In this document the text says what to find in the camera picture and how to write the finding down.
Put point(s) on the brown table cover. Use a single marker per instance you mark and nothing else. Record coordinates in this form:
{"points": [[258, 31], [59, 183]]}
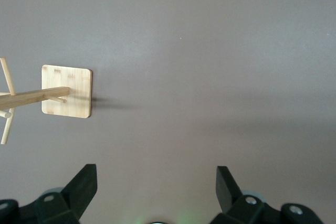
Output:
{"points": [[197, 77]]}

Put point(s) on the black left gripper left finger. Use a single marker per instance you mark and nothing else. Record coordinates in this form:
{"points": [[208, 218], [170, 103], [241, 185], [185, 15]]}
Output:
{"points": [[76, 192]]}

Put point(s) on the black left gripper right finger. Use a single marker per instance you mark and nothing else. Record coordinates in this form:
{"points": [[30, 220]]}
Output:
{"points": [[228, 195]]}

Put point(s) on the wooden mug tree stand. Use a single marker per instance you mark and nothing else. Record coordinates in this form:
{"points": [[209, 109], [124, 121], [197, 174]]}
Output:
{"points": [[68, 79]]}

